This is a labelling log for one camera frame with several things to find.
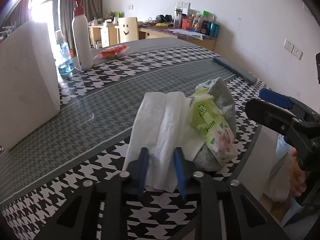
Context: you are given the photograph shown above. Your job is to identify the wall power sockets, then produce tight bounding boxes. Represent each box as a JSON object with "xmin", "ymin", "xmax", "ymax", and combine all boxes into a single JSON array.
[{"xmin": 284, "ymin": 38, "xmax": 303, "ymax": 60}]

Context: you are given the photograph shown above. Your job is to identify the papers on desk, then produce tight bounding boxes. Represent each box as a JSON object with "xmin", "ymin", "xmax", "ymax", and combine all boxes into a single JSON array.
[{"xmin": 172, "ymin": 29, "xmax": 203, "ymax": 41}]

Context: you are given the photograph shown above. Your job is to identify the white red pump bottle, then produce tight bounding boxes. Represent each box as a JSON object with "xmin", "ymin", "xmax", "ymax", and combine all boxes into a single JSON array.
[{"xmin": 70, "ymin": 0, "xmax": 93, "ymax": 70}]

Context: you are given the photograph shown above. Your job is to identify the person's right hand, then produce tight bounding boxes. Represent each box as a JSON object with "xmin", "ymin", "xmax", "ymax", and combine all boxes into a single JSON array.
[{"xmin": 289, "ymin": 148, "xmax": 306, "ymax": 197}]

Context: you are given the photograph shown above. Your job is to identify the wooden desk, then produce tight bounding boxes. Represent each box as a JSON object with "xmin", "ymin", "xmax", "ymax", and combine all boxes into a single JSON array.
[{"xmin": 88, "ymin": 24, "xmax": 216, "ymax": 51}]

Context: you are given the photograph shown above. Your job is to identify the blue sanitizer bottle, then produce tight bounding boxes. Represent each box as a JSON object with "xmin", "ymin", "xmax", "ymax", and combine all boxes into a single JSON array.
[{"xmin": 55, "ymin": 29, "xmax": 74, "ymax": 75}]

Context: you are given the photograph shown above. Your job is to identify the grey sock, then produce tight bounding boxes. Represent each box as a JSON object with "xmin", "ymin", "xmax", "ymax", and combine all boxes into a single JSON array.
[{"xmin": 193, "ymin": 77, "xmax": 236, "ymax": 172}]

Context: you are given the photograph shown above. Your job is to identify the right brown curtain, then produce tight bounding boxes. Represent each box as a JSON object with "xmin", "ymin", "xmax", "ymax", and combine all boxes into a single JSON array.
[{"xmin": 60, "ymin": 0, "xmax": 104, "ymax": 51}]

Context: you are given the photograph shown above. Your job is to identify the houndstooth table cloth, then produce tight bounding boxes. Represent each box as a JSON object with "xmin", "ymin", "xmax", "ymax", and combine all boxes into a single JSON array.
[{"xmin": 1, "ymin": 38, "xmax": 265, "ymax": 239}]

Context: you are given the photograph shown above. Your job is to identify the smiley face wooden chair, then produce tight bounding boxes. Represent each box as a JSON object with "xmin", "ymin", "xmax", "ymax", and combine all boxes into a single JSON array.
[{"xmin": 117, "ymin": 17, "xmax": 139, "ymax": 44}]

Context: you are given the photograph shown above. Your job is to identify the white foam box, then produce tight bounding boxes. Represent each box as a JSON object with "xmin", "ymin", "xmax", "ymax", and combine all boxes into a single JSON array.
[{"xmin": 1, "ymin": 21, "xmax": 60, "ymax": 150}]

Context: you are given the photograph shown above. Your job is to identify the white paper tissue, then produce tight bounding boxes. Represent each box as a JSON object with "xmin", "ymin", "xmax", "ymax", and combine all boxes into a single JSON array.
[{"xmin": 123, "ymin": 92, "xmax": 204, "ymax": 192}]

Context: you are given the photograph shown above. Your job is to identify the teal bottle on desk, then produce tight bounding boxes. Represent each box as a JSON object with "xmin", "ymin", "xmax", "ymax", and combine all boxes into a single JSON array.
[{"xmin": 209, "ymin": 22, "xmax": 220, "ymax": 38}]

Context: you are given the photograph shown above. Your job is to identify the red snack packet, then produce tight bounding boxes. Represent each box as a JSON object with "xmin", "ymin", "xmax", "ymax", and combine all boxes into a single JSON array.
[{"xmin": 94, "ymin": 45, "xmax": 129, "ymax": 60}]

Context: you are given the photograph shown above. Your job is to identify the balcony glass door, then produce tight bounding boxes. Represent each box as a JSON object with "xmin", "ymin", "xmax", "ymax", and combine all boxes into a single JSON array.
[{"xmin": 27, "ymin": 0, "xmax": 62, "ymax": 33}]

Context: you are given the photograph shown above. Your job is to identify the green tissue packet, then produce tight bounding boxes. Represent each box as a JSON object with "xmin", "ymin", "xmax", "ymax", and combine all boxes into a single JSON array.
[{"xmin": 190, "ymin": 87, "xmax": 238, "ymax": 166}]

